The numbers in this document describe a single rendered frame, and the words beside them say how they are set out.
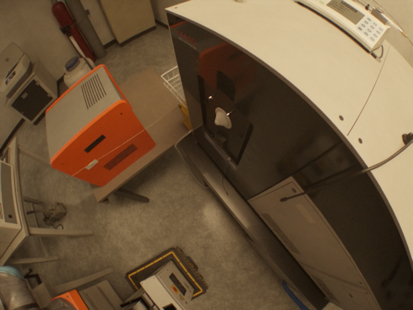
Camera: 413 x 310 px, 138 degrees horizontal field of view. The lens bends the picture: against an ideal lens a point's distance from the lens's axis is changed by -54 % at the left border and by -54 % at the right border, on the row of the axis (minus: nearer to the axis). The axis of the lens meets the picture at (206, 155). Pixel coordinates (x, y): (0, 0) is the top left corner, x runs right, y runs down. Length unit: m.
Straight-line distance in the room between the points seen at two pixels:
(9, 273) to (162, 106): 1.14
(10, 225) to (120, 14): 3.17
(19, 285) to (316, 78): 0.82
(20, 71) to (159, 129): 2.70
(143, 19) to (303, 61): 3.40
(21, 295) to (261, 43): 0.80
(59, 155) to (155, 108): 0.68
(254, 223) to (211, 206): 0.78
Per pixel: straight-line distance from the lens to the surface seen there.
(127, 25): 3.48
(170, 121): 1.05
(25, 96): 3.39
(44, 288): 1.36
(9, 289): 0.66
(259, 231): 0.87
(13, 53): 3.67
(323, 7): 0.52
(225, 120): 0.42
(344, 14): 0.51
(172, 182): 1.65
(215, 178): 0.86
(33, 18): 3.65
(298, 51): 0.28
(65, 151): 0.75
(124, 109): 0.70
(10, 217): 1.43
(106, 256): 1.99
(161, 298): 1.04
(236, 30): 0.29
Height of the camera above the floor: 1.58
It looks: 69 degrees down
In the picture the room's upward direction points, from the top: 7 degrees counter-clockwise
